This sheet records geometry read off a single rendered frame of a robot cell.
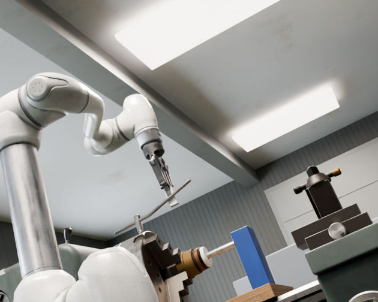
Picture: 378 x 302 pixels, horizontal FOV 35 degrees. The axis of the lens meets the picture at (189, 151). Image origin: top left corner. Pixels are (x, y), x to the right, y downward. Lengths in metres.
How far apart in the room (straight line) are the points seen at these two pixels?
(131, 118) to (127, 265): 0.88
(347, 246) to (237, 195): 6.76
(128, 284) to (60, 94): 0.57
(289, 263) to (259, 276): 2.09
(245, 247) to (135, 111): 0.64
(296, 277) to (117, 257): 2.65
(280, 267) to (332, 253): 2.41
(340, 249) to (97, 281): 0.61
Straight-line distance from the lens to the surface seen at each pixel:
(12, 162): 1.64
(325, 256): 1.56
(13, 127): 1.67
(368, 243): 1.56
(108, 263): 1.36
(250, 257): 1.87
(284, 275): 3.95
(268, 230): 8.10
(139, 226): 2.07
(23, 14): 3.57
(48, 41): 3.81
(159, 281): 1.92
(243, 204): 8.23
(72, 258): 1.86
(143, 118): 2.13
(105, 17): 4.11
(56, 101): 1.63
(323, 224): 1.75
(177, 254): 1.93
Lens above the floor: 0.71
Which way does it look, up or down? 21 degrees up
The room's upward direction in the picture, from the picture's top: 22 degrees counter-clockwise
